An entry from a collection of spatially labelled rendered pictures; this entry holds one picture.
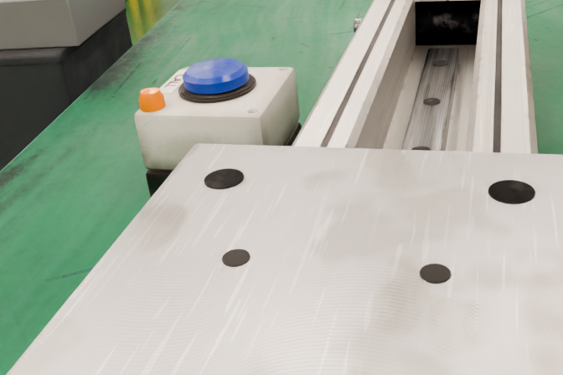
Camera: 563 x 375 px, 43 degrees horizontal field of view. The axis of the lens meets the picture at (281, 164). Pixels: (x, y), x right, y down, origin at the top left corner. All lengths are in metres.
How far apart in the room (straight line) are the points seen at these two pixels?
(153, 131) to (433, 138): 0.16
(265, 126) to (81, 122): 0.22
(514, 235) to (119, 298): 0.09
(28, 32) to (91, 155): 0.31
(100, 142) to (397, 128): 0.24
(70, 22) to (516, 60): 0.52
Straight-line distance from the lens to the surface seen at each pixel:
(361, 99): 0.34
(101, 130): 0.57
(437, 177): 0.19
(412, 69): 0.49
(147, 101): 0.42
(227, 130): 0.40
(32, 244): 0.44
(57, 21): 0.80
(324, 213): 0.17
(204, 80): 0.42
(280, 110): 0.43
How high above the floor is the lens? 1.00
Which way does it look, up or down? 27 degrees down
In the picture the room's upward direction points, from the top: 7 degrees counter-clockwise
